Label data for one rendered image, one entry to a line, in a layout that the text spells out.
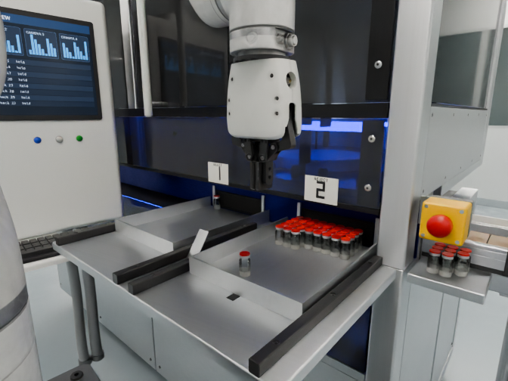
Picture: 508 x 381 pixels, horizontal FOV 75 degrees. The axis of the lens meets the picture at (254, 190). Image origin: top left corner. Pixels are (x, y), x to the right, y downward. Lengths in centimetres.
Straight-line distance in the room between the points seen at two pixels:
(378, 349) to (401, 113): 51
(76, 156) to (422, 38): 105
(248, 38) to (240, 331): 40
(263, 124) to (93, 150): 92
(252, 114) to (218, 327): 31
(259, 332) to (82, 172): 92
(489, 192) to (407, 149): 470
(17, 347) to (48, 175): 97
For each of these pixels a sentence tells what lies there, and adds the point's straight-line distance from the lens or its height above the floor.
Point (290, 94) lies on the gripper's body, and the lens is 43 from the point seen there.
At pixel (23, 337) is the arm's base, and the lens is 32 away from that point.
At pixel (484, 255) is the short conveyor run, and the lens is 81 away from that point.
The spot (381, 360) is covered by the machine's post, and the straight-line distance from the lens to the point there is 86.
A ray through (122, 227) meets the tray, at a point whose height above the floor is 90.
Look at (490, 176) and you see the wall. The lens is 533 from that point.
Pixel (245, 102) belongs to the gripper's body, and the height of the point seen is 120.
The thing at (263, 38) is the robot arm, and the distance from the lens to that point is 43.
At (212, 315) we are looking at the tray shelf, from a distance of 56.
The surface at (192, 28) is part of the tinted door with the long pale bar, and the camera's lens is 107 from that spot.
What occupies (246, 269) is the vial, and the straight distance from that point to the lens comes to 65.
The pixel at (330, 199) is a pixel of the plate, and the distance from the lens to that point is 76.
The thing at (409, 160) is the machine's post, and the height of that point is 110.
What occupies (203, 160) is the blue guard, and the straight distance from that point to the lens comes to 102.
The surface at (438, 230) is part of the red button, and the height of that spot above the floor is 99.
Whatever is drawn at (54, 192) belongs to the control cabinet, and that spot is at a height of 94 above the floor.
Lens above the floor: 119
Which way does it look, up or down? 13 degrees down
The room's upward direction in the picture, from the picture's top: straight up
